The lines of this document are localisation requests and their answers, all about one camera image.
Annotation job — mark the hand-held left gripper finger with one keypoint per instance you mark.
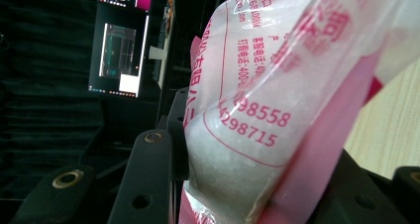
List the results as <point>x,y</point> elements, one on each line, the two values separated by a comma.
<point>176,118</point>

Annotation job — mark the large computer monitor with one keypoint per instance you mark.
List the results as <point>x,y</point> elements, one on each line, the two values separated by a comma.
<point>119,52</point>

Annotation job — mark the red and white plastic bag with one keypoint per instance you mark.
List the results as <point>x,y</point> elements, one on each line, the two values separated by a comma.
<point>264,101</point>

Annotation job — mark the dark curtain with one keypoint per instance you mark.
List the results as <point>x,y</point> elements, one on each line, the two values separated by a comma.
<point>43,85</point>

